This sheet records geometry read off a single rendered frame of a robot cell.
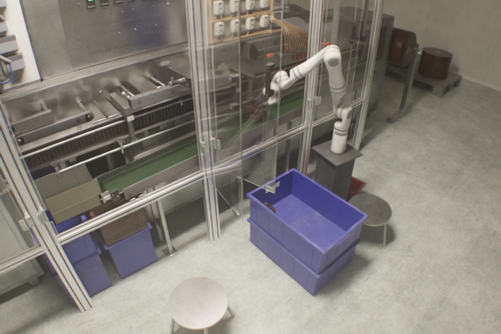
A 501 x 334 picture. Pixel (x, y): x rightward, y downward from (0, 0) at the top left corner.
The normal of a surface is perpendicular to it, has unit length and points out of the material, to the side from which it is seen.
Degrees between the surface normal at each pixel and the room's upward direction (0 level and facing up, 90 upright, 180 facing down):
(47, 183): 57
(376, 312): 0
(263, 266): 0
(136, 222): 90
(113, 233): 90
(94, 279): 90
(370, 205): 0
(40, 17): 90
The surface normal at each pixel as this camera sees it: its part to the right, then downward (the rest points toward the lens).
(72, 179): 0.53, -0.11
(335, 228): 0.00, -0.84
